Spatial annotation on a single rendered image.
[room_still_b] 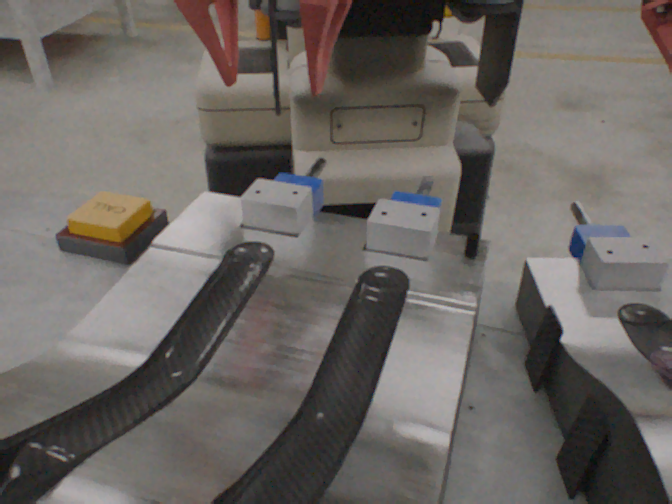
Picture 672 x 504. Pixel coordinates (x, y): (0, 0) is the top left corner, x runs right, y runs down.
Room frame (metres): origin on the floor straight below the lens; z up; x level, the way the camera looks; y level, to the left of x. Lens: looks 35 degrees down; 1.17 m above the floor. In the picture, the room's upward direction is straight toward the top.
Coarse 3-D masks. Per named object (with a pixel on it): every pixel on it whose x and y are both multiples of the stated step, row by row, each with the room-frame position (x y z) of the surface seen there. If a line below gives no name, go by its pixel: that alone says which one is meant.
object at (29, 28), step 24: (0, 0) 3.70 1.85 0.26; (24, 0) 3.09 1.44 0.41; (48, 0) 3.75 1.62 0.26; (72, 0) 3.77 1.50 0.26; (96, 0) 3.79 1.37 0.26; (120, 0) 4.01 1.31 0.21; (0, 24) 3.25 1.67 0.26; (24, 24) 3.06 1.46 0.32; (48, 24) 3.28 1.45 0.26; (24, 48) 3.07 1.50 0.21; (48, 72) 3.10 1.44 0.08
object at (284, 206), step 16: (320, 160) 0.54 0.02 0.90; (288, 176) 0.50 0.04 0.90; (304, 176) 0.50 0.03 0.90; (256, 192) 0.45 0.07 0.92; (272, 192) 0.44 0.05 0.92; (288, 192) 0.44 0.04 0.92; (304, 192) 0.44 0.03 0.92; (320, 192) 0.48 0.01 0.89; (256, 208) 0.43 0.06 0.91; (272, 208) 0.43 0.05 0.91; (288, 208) 0.42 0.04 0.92; (304, 208) 0.43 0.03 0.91; (320, 208) 0.48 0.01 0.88; (256, 224) 0.43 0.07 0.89; (272, 224) 0.43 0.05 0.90; (288, 224) 0.42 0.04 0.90; (304, 224) 0.43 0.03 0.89
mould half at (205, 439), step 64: (192, 256) 0.39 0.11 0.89; (320, 256) 0.39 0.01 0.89; (384, 256) 0.39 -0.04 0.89; (448, 256) 0.39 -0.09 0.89; (128, 320) 0.32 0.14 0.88; (256, 320) 0.32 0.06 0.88; (320, 320) 0.32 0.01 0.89; (448, 320) 0.32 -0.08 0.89; (0, 384) 0.25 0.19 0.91; (64, 384) 0.25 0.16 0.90; (192, 384) 0.26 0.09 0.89; (256, 384) 0.26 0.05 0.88; (384, 384) 0.26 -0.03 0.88; (448, 384) 0.26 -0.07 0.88; (128, 448) 0.19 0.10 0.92; (192, 448) 0.20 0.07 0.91; (256, 448) 0.20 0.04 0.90; (384, 448) 0.21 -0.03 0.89; (448, 448) 0.22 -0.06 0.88
